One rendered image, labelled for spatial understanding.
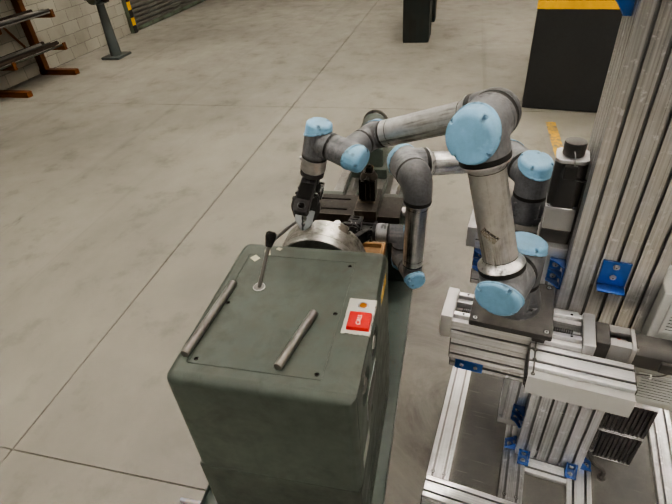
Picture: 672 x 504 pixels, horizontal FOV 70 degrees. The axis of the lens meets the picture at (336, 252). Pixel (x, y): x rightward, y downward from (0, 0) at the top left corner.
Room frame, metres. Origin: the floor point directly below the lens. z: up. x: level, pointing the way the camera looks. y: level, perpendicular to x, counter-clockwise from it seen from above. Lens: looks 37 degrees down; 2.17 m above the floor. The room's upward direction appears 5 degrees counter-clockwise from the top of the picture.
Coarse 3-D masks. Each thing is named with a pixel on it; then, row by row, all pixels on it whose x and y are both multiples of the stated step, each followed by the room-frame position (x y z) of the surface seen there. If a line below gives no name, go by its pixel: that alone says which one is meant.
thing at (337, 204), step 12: (324, 204) 1.99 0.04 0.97; (336, 204) 1.98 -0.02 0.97; (348, 204) 1.98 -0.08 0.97; (384, 204) 1.95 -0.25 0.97; (396, 204) 1.94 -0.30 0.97; (324, 216) 1.91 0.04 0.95; (336, 216) 1.90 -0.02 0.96; (348, 216) 1.89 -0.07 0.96; (384, 216) 1.85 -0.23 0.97; (396, 216) 1.84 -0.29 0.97
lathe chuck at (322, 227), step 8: (312, 224) 1.43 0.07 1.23; (320, 224) 1.42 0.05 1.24; (328, 224) 1.42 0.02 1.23; (336, 224) 1.42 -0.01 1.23; (296, 232) 1.41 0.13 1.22; (304, 232) 1.38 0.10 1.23; (312, 232) 1.37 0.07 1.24; (320, 232) 1.37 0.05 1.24; (328, 232) 1.37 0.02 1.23; (336, 232) 1.38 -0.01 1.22; (352, 232) 1.42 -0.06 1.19; (288, 240) 1.39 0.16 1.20; (344, 240) 1.35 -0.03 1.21; (352, 240) 1.38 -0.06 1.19; (352, 248) 1.34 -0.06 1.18; (360, 248) 1.38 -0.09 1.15
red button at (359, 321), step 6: (354, 312) 0.93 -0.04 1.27; (360, 312) 0.93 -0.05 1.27; (348, 318) 0.91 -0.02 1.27; (354, 318) 0.91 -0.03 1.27; (360, 318) 0.91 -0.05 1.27; (366, 318) 0.91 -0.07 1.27; (348, 324) 0.89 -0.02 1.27; (354, 324) 0.89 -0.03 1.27; (360, 324) 0.89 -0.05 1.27; (366, 324) 0.89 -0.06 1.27; (360, 330) 0.88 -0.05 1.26; (366, 330) 0.87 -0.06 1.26
